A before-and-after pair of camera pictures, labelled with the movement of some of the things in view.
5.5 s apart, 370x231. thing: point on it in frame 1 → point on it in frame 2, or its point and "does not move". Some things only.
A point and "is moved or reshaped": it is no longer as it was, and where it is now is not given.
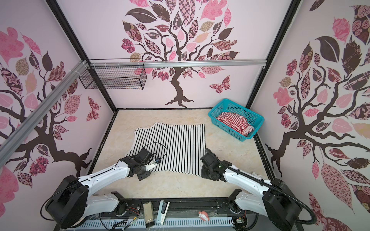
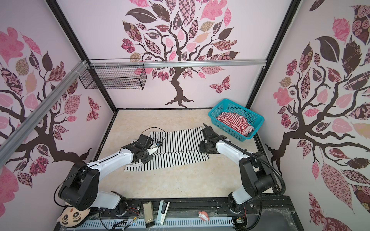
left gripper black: x=146 y=175 → x=145 y=160
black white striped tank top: x=179 y=147 is moved or reshaped
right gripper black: x=203 y=172 → x=202 y=148
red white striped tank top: x=237 y=121 does not move
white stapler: x=162 y=211 does not move
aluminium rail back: x=181 y=62 does not move
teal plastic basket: x=234 y=120 does not move
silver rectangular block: x=148 y=214 does not move
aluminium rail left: x=9 y=145 does not move
